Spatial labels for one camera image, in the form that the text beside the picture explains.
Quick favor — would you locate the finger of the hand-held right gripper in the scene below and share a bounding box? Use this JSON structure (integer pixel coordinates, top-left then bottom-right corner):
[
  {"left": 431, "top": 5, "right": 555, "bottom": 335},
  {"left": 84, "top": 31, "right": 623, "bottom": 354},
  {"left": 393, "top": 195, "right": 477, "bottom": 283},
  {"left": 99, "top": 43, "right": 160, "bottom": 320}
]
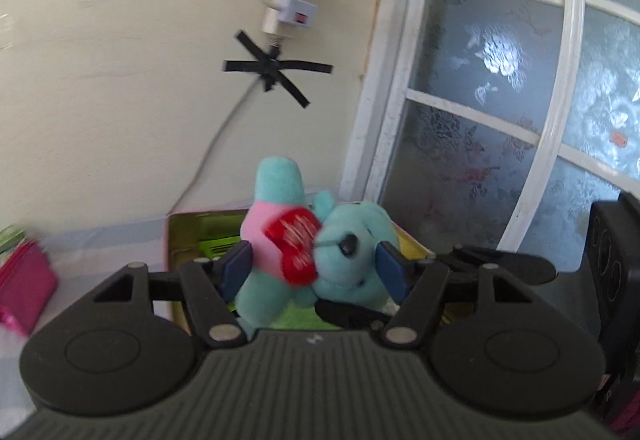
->
[
  {"left": 314, "top": 298, "right": 401, "bottom": 332},
  {"left": 436, "top": 243, "right": 557, "bottom": 287}
]

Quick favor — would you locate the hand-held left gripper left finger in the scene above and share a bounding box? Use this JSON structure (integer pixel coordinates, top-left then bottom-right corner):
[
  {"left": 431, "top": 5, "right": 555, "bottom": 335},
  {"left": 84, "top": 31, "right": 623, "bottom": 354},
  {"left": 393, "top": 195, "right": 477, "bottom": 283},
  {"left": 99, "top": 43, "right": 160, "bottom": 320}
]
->
[{"left": 90, "top": 240, "right": 254, "bottom": 349}]

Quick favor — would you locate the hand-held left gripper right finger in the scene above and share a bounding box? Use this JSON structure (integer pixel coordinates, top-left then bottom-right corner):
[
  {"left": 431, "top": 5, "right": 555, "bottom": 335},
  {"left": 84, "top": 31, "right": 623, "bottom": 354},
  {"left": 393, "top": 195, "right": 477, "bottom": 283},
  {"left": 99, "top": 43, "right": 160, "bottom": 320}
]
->
[{"left": 374, "top": 240, "right": 532, "bottom": 349}]

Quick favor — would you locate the gold tin box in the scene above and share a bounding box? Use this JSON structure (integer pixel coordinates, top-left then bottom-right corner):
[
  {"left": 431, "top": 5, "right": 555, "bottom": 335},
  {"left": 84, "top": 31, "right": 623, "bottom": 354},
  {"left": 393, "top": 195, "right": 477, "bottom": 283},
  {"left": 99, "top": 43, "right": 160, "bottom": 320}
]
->
[{"left": 163, "top": 207, "right": 477, "bottom": 337}]

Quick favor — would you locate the teal plush toy red heart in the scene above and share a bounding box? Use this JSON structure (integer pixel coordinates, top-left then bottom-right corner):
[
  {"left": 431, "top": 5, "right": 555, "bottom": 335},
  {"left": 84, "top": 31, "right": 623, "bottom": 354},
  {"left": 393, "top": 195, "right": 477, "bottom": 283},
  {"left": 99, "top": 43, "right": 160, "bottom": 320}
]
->
[{"left": 234, "top": 156, "right": 402, "bottom": 337}]

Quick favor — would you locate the frosted glass window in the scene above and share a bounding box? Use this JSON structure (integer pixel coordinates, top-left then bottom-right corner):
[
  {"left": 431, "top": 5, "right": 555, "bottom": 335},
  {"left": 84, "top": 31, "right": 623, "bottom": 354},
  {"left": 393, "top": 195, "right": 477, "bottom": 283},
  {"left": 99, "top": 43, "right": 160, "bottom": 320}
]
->
[{"left": 339, "top": 0, "right": 640, "bottom": 273}]

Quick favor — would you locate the black tape cross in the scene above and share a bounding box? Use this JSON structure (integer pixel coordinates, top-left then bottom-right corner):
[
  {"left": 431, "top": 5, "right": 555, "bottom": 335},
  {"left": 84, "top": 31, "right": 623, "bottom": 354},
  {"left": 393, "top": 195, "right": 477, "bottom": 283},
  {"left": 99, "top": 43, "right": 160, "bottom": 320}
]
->
[{"left": 222, "top": 30, "right": 336, "bottom": 110}]

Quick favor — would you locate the pink zipper pouch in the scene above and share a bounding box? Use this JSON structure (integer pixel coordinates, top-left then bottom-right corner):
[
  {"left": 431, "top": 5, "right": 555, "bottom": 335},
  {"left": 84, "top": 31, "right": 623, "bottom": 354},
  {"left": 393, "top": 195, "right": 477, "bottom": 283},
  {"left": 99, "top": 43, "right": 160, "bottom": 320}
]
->
[{"left": 0, "top": 239, "right": 59, "bottom": 338}]

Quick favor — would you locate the grey power cable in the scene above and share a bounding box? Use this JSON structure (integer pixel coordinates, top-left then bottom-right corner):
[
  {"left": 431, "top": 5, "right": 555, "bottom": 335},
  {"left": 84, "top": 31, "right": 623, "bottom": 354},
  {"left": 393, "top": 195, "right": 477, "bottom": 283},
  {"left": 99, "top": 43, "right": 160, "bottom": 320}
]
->
[{"left": 167, "top": 80, "right": 267, "bottom": 217}]

